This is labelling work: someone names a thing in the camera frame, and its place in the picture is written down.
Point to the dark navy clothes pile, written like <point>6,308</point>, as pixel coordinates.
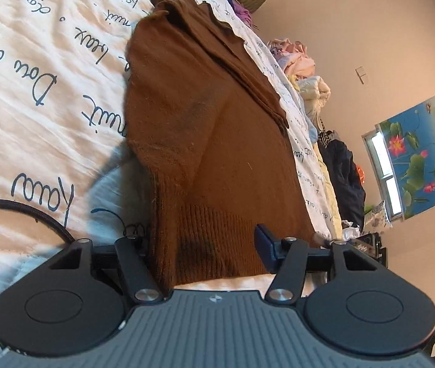
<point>349,192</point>

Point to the purple cloth at headboard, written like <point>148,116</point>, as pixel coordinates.
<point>242,13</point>

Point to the black patterned garment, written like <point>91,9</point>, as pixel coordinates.
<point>327,136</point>

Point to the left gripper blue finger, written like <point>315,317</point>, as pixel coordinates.
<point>268,248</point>

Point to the pink clothes pile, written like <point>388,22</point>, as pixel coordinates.
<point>292,58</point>

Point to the white script-print bed sheet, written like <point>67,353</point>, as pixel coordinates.
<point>63,75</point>

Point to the light blue cloth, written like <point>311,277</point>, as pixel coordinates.
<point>312,130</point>

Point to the cream puffy jacket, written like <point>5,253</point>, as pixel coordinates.
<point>315,93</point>

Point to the yellow cloth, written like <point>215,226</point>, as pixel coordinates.
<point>330,195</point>

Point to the blue floral curtain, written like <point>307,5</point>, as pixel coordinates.
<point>409,138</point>

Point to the bright window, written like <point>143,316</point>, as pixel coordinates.
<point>384,174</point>

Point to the brown knit sweater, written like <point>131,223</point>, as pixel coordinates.
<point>209,127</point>

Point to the white wall light switch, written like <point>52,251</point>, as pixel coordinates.
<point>362,75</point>

